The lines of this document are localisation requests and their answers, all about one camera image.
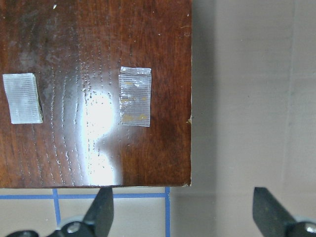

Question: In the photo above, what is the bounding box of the white mesh tape patch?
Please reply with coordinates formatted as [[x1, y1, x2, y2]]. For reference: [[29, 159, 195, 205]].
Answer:
[[2, 73, 43, 124]]

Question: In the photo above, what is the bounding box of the clear mesh tape patch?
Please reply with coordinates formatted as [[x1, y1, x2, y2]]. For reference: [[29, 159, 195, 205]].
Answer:
[[118, 66, 152, 127]]

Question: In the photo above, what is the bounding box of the dark wooden drawer cabinet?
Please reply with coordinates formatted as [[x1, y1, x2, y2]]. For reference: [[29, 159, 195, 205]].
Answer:
[[0, 0, 192, 189]]

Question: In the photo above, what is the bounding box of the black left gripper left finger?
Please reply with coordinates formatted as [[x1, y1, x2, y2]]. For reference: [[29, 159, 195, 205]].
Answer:
[[83, 187, 114, 237]]

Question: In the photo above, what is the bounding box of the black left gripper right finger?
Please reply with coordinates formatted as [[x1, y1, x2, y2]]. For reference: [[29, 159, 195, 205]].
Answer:
[[252, 187, 296, 237]]

